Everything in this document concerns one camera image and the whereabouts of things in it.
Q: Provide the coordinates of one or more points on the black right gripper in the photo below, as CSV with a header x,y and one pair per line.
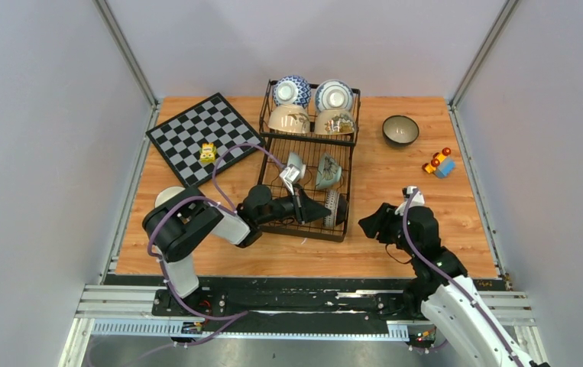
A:
x,y
380,222

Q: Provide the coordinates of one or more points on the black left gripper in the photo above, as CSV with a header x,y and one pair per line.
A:
x,y
309,209

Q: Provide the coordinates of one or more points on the blue white patterned bowl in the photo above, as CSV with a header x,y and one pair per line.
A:
x,y
338,205

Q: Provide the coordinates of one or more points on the black wire dish rack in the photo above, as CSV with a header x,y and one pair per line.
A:
x,y
310,147

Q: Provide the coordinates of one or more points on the dark blue glazed bowl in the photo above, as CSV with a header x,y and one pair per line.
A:
x,y
400,131

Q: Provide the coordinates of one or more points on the teal white striped bowl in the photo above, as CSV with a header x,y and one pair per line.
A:
x,y
167,195

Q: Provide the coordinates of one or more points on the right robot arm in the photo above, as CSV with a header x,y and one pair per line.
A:
x,y
442,291

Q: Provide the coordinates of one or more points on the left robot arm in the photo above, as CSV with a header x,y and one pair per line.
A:
x,y
184,219

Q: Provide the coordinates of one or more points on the green floral bowl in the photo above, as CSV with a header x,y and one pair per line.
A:
x,y
329,172

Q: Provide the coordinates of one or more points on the pale green ribbed bowl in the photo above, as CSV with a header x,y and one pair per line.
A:
x,y
295,160

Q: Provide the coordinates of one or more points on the cream painted bowl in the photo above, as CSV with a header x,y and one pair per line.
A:
x,y
334,122

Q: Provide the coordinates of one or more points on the orange blue toy blocks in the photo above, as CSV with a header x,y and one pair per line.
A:
x,y
441,164

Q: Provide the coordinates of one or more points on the cream leaf bowl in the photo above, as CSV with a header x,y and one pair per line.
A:
x,y
289,119

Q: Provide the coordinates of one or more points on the yellow toy block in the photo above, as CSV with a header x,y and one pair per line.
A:
x,y
208,153

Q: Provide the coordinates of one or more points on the blue white porcelain bowl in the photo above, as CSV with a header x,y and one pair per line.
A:
x,y
333,94

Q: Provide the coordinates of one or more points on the blue diamond pattern bowl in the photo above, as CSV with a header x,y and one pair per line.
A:
x,y
292,90

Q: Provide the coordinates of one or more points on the black white chessboard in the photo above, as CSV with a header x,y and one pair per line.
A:
x,y
215,121

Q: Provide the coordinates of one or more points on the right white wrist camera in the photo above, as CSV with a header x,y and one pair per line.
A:
x,y
412,197

